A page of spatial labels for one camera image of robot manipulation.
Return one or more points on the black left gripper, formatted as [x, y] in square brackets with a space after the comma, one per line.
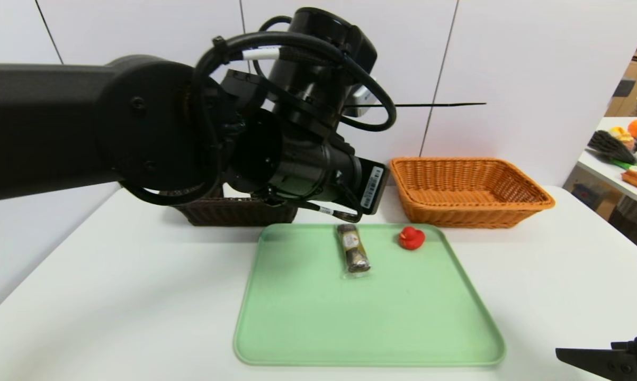
[374, 188]

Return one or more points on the red rubber duck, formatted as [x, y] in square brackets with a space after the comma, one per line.
[411, 239]

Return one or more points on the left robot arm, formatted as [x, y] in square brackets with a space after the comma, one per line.
[85, 121]

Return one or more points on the orange wicker basket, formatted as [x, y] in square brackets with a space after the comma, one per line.
[466, 211]

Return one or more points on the dark brown wicker basket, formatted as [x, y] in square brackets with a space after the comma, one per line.
[233, 214]

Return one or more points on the yellow orange toy food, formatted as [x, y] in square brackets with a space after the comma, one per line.
[621, 135]

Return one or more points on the wrapped chocolate balls pack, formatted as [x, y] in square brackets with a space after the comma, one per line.
[353, 251]

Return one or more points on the light green plastic tray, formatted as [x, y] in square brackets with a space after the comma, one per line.
[350, 317]

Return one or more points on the dark storage bin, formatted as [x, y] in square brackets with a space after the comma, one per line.
[636, 222]

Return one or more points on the white side table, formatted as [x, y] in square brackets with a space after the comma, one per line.
[596, 166]

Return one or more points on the black brush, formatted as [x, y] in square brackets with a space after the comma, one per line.
[609, 147]

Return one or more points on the wooden shelf unit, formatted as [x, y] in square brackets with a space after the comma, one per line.
[630, 106]

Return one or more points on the small grey box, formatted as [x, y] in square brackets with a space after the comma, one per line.
[624, 88]

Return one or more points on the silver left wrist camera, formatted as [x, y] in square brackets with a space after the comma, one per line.
[363, 98]

